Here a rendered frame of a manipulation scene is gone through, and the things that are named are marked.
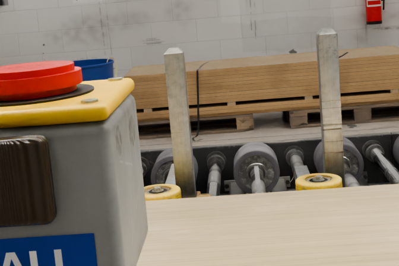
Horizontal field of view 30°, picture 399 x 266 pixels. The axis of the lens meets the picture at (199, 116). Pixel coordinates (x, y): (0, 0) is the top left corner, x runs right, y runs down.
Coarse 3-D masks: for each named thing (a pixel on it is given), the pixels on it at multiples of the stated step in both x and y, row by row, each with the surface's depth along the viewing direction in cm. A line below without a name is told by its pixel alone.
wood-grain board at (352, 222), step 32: (288, 192) 124; (320, 192) 123; (352, 192) 121; (384, 192) 120; (160, 224) 113; (192, 224) 112; (224, 224) 111; (256, 224) 109; (288, 224) 108; (320, 224) 107; (352, 224) 106; (384, 224) 105; (160, 256) 100; (192, 256) 99; (224, 256) 98; (256, 256) 97; (288, 256) 96; (320, 256) 95; (352, 256) 94; (384, 256) 93
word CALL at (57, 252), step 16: (0, 240) 26; (16, 240) 26; (32, 240) 26; (48, 240) 26; (64, 240) 25; (80, 240) 25; (0, 256) 26; (16, 256) 26; (32, 256) 26; (48, 256) 26; (64, 256) 26; (80, 256) 26
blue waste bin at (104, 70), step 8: (80, 64) 623; (88, 64) 623; (96, 64) 575; (104, 64) 581; (112, 64) 595; (88, 72) 574; (96, 72) 577; (104, 72) 583; (112, 72) 595; (88, 80) 575
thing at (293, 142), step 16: (224, 144) 193; (240, 144) 192; (272, 144) 191; (288, 144) 191; (304, 144) 191; (384, 144) 190; (304, 160) 191; (368, 160) 191; (144, 176) 194; (224, 176) 193; (368, 176) 191; (384, 176) 191; (224, 192) 194
